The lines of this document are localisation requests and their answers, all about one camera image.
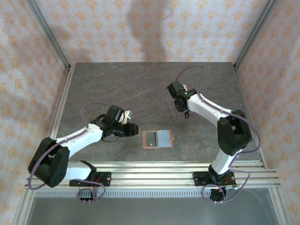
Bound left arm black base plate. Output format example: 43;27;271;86
70;172;112;188

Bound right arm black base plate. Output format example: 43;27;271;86
192;171;236;188

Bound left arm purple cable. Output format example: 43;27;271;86
27;102;111;203

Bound aluminium frame post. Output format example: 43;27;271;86
24;0;72;71
233;0;279;71

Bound aluminium table side rail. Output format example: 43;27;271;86
234;67;267;169
38;64;76;170

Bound grey metal panel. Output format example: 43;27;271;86
23;196;282;225

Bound black cable junction box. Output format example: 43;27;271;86
209;187;227;204
77;188;98;205

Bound brown leather card holder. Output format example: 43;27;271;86
142;129;175;150

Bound aluminium frame leg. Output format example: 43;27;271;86
268;187;290;225
10;188;36;225

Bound long aluminium rail beams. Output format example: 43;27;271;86
24;161;282;189

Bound grey slotted cable duct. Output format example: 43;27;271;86
34;189;270;198

